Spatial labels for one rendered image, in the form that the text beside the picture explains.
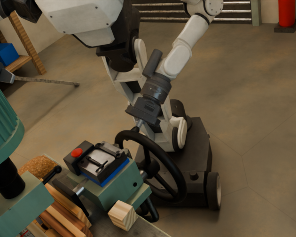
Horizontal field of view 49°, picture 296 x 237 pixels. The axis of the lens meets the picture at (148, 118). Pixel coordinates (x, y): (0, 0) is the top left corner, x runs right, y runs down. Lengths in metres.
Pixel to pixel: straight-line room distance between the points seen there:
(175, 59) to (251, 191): 1.08
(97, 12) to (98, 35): 0.12
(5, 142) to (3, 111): 0.06
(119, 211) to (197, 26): 0.68
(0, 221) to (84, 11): 0.65
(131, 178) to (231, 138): 1.46
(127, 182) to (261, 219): 1.10
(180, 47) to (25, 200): 0.66
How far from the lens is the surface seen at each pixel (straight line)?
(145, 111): 1.07
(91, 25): 1.13
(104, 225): 0.83
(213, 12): 1.16
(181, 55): 1.09
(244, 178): 2.00
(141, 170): 1.01
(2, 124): 0.63
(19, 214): 0.77
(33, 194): 0.76
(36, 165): 1.05
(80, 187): 0.85
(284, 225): 1.82
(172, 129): 1.86
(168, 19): 4.13
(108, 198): 0.84
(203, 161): 1.89
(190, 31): 1.15
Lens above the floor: 1.53
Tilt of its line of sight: 36 degrees down
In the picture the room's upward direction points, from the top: 19 degrees counter-clockwise
